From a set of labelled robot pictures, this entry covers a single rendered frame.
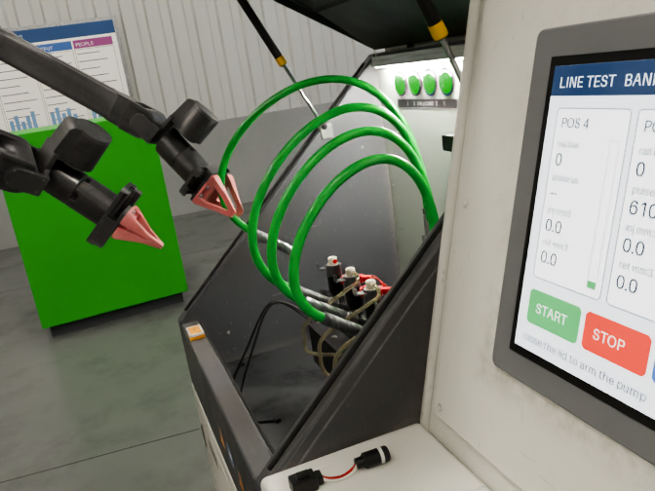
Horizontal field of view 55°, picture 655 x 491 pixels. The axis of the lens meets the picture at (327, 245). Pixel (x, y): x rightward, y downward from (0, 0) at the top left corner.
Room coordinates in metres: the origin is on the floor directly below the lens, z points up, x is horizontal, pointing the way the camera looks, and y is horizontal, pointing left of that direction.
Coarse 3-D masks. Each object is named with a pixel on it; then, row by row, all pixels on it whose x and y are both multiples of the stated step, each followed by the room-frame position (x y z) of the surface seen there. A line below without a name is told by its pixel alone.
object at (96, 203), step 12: (84, 192) 0.95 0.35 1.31; (96, 192) 0.96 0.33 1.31; (108, 192) 0.97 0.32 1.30; (120, 192) 0.95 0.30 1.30; (72, 204) 0.95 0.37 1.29; (84, 204) 0.95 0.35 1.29; (96, 204) 0.95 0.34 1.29; (108, 204) 0.95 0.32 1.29; (120, 204) 0.95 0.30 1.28; (84, 216) 0.96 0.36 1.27; (96, 216) 0.95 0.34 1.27; (96, 228) 0.94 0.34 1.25
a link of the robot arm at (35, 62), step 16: (0, 32) 1.28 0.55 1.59; (0, 48) 1.28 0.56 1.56; (16, 48) 1.28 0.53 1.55; (32, 48) 1.27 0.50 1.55; (16, 64) 1.27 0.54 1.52; (32, 64) 1.27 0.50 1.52; (48, 64) 1.26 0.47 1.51; (64, 64) 1.26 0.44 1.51; (48, 80) 1.26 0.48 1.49; (64, 80) 1.25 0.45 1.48; (80, 80) 1.25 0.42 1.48; (96, 80) 1.26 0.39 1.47; (80, 96) 1.24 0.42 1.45; (96, 96) 1.24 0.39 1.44; (112, 96) 1.23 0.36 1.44; (128, 96) 1.25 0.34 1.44; (96, 112) 1.23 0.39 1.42; (112, 112) 1.22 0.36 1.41; (128, 112) 1.21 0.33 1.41; (144, 112) 1.21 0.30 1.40; (160, 112) 1.26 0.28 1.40; (128, 128) 1.21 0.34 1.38
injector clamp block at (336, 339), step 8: (312, 328) 1.08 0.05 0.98; (320, 328) 1.07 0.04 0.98; (328, 328) 1.07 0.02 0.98; (312, 336) 1.09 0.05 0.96; (320, 336) 1.04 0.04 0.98; (328, 336) 1.03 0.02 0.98; (336, 336) 1.03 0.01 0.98; (344, 336) 1.02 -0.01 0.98; (352, 336) 1.07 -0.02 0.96; (312, 344) 1.10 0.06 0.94; (328, 344) 1.00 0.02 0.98; (336, 344) 1.00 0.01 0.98; (328, 352) 1.01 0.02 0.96; (344, 352) 0.96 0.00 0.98; (328, 360) 1.02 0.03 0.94; (328, 368) 1.02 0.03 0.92
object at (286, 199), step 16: (368, 128) 0.93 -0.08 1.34; (384, 128) 0.94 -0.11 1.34; (336, 144) 0.91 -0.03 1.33; (400, 144) 0.94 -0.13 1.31; (320, 160) 0.90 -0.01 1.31; (416, 160) 0.95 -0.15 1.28; (304, 176) 0.89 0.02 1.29; (288, 192) 0.88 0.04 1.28; (272, 224) 0.88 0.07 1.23; (272, 240) 0.87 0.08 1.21; (272, 256) 0.87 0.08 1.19; (272, 272) 0.87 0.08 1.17; (288, 288) 0.87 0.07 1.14; (320, 304) 0.89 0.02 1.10; (352, 320) 0.90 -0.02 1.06
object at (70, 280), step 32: (128, 160) 4.08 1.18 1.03; (160, 192) 4.14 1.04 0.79; (32, 224) 3.85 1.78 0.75; (64, 224) 3.91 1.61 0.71; (160, 224) 4.12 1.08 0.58; (32, 256) 3.83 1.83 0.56; (64, 256) 3.89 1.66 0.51; (96, 256) 3.96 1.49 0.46; (128, 256) 4.03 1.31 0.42; (160, 256) 4.10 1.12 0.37; (32, 288) 3.81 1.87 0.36; (64, 288) 3.88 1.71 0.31; (96, 288) 3.94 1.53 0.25; (128, 288) 4.01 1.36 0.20; (160, 288) 4.09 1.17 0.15; (64, 320) 3.86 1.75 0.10; (96, 320) 3.96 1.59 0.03
